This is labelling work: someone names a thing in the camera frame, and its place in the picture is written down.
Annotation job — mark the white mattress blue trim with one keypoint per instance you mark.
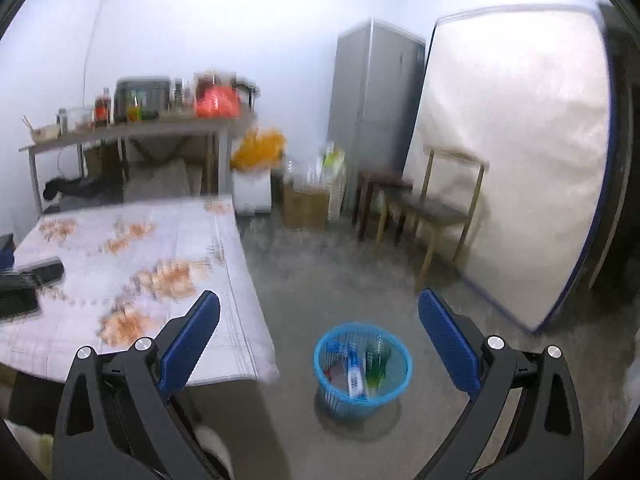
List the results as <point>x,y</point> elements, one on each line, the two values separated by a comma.
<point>514,125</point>

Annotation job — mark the blue plastic trash basket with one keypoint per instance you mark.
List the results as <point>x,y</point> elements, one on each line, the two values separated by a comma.
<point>330,370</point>

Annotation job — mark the cardboard box on floor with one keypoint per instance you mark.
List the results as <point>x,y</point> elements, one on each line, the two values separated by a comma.
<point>306,209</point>

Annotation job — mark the red plastic bag on shelf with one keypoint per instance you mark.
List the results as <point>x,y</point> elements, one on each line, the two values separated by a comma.
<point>218,102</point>

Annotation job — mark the white bowl with chopsticks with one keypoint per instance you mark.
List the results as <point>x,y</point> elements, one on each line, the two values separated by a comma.
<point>42,134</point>

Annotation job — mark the dark wooden stool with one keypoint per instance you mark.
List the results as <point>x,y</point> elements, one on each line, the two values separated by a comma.
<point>371,186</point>

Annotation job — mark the floral tablecloth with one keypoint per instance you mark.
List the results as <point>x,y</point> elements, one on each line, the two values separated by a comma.
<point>128,271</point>

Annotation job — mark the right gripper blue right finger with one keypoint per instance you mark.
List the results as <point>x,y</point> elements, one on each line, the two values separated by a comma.
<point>459,353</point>

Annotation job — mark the black clothes under table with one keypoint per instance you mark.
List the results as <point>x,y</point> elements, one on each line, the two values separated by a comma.
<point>82,187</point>

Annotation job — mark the blue white toothpaste box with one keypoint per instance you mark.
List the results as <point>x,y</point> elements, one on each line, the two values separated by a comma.
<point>355,382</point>

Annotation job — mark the orange plastic bag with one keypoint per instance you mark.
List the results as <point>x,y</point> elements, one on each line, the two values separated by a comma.
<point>259,150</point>

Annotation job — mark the green plastic bag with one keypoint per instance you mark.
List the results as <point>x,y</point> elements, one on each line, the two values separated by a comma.
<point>376,357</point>

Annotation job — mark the grey metal side table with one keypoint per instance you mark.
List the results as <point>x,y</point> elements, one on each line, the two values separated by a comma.
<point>218,133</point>

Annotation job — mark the grey metal pot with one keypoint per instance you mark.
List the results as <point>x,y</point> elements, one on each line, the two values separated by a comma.
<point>148,96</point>

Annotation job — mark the grey refrigerator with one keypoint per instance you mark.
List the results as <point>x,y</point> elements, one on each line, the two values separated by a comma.
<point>378,79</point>

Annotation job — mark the wooden chair dark seat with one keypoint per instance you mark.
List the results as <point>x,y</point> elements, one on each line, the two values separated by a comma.
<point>435,214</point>

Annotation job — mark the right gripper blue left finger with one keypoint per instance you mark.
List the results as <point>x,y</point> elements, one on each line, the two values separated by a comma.
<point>182,341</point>

